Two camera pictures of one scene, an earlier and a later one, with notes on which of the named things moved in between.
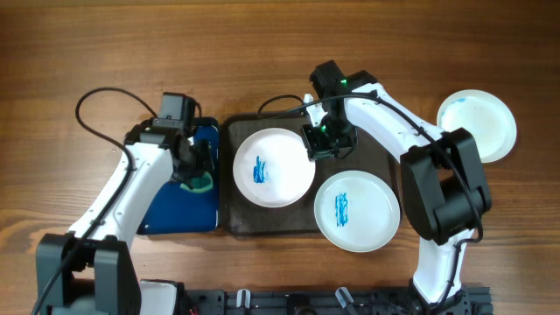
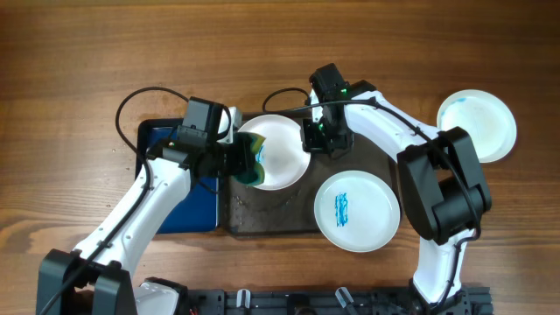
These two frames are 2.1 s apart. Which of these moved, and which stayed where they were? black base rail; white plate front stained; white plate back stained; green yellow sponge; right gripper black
Moved: green yellow sponge; white plate back stained
Stayed: white plate front stained; black base rail; right gripper black
